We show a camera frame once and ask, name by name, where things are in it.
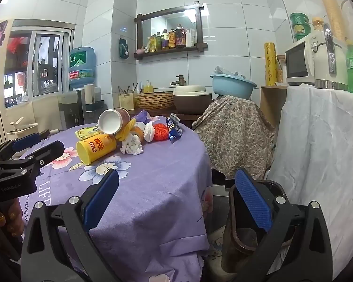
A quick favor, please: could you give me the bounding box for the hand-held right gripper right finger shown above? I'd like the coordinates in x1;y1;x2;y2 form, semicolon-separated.
221;168;333;282

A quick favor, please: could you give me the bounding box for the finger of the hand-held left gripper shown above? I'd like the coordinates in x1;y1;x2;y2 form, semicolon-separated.
0;130;52;161
0;140;66;180

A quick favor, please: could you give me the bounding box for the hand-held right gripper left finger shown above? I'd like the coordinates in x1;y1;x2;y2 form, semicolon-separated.
20;169;120;282

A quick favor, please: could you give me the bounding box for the dark brown trash bin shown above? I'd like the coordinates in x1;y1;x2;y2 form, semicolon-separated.
221;179;289;271

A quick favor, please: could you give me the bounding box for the yellow snack packet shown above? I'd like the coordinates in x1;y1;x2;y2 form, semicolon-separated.
74;126;102;140

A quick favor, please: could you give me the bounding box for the yellow drink can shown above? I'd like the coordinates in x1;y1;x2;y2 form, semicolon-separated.
76;133;117;165

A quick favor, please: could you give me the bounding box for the yellow wrapper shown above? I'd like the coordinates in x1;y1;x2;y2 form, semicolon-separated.
115;119;136;141

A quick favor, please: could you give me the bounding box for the brown cup white inside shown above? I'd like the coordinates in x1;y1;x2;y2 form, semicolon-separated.
98;108;131;135

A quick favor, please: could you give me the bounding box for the person's left hand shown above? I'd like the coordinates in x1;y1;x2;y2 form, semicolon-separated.
0;201;26;241

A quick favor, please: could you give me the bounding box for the white plastic item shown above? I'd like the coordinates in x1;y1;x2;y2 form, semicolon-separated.
6;117;39;141

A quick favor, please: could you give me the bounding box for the water dispenser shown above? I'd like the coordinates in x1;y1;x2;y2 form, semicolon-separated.
58;84;106;131

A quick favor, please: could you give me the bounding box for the purple floral tablecloth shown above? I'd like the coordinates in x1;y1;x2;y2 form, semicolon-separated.
18;114;214;282

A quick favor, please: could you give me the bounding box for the pale floral cloth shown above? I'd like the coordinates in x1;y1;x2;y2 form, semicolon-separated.
204;226;233;282

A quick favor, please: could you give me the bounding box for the large crumpled white tissue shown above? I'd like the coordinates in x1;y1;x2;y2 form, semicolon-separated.
120;133;144;156

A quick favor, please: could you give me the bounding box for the paisley cloth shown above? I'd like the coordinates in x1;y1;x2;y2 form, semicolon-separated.
192;95;275;180

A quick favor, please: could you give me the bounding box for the orange wrapper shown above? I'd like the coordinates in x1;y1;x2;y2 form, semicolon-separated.
132;123;146;138

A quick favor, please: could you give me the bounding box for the white cloth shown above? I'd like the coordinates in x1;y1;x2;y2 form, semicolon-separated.
266;84;353;279

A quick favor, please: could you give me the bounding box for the small crumpled white tissue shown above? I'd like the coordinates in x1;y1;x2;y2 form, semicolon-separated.
143;121;155;142

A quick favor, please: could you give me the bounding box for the window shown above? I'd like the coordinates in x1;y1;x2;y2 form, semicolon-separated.
3;20;75;109

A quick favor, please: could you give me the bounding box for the beige chopstick holder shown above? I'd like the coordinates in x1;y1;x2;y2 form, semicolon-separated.
118;92;134;111

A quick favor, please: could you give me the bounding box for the orange mesh ball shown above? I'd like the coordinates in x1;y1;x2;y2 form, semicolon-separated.
152;123;172;141

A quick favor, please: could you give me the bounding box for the blue water jug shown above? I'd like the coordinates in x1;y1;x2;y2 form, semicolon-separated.
68;46;97;90

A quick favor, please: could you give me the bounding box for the purple plastic bag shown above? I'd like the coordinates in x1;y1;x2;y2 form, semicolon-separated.
134;109;161;124

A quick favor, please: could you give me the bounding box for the wooden cabinet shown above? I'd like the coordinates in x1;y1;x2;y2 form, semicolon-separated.
260;85;289;130

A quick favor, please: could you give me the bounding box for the blue snack wrapper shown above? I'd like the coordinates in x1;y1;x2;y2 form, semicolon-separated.
165;113;183;143

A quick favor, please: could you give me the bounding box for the wicker basket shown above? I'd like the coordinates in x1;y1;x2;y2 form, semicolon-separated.
136;92;174;109

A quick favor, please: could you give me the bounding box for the blue plastic basin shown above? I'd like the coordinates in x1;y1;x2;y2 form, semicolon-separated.
210;73;257;100

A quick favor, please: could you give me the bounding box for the white rice cooker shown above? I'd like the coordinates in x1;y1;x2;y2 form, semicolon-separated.
173;85;213;114

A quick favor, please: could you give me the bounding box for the glass jar wooden lid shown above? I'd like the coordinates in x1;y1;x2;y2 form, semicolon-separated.
276;54;287;83

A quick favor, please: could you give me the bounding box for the yellow film roll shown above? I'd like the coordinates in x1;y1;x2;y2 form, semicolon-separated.
264;43;277;86

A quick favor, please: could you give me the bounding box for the white microwave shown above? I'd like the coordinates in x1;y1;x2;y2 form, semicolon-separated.
285;37;324;86

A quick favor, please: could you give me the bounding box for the wooden framed mirror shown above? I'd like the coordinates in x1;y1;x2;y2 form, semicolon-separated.
134;1;209;61

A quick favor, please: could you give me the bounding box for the green noodle bowl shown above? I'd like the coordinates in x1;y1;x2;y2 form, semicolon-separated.
293;23;312;42
289;12;310;25

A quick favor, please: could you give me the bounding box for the green wall packet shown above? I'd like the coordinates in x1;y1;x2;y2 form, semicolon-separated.
118;38;130;58

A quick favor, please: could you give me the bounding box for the white appliance chrome handle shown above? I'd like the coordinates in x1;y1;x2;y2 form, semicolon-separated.
313;23;349;91

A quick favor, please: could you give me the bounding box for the beige ribbed hose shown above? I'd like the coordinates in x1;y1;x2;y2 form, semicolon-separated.
312;0;345;40

